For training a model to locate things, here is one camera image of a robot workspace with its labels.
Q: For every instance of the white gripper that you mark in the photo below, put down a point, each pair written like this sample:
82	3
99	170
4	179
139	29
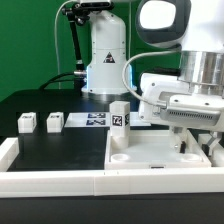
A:
157	90

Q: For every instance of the white square tabletop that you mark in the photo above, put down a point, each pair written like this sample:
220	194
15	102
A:
149	149

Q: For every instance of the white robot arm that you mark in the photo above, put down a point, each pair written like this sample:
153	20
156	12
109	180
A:
191	30

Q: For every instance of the white marker sheet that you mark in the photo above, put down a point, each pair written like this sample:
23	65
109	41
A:
98	119

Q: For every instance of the white right fence wall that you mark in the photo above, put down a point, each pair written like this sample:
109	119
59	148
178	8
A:
217	157

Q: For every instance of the white left fence wall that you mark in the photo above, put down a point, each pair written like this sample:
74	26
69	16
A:
9	150

